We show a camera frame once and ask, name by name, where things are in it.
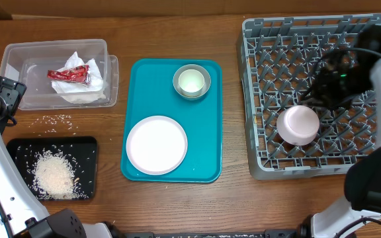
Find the white napkin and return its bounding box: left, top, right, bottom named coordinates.
left=51, top=52, right=106, bottom=104

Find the pink small bowl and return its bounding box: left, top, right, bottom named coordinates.
left=276, top=105, right=319, bottom=145

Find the red snack wrapper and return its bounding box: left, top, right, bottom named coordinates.
left=47, top=65, right=90, bottom=85

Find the white rice pile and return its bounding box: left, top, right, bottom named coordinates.
left=26, top=149, right=89, bottom=200

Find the grey-green bowl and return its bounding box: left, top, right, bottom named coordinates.
left=173, top=64, right=211, bottom=100

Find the cream cup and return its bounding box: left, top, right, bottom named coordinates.
left=179, top=69, right=204, bottom=97

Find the pink round plate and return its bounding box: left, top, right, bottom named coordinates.
left=126, top=116, right=188, bottom=176

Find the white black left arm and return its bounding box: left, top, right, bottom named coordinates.
left=0, top=76, right=125, bottom=238

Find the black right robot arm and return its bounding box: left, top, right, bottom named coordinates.
left=294, top=24, right=381, bottom=238

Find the grey dishwasher rack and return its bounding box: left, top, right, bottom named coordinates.
left=237, top=13, right=381, bottom=180

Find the clear plastic bin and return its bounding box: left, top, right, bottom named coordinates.
left=0, top=39, right=119, bottom=110

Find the black rectangular tray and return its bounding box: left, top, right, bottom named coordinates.
left=7, top=136, right=98, bottom=200

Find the teal plastic tray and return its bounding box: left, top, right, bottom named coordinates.
left=120, top=58, right=222, bottom=183

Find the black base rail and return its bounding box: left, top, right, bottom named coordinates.
left=125, top=229, right=296, bottom=238

